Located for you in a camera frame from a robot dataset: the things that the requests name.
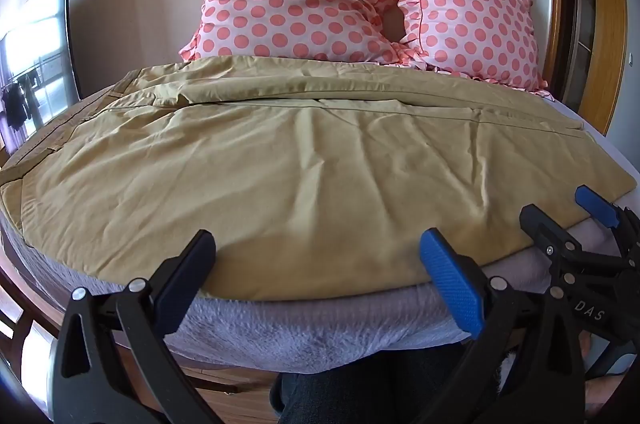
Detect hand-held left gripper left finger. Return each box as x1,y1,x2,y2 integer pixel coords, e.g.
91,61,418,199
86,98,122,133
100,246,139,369
52,229,223,424

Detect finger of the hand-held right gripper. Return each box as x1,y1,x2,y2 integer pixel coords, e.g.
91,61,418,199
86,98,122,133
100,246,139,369
519,203,603,277
575,185,640,257

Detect wooden bed frame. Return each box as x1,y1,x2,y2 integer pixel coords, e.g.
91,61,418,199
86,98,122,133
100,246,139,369
0,261,283,424

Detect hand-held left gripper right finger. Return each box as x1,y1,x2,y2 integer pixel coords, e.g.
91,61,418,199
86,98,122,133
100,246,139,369
419,227,587,424

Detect khaki pants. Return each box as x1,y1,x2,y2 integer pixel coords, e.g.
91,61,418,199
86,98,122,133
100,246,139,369
0,56,637,303

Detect wooden door frame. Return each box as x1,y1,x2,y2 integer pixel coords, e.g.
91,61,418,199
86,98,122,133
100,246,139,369
476,0,640,140

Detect bed with lavender sheet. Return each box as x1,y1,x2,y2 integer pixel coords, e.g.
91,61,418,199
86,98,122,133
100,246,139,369
0,97,640,376

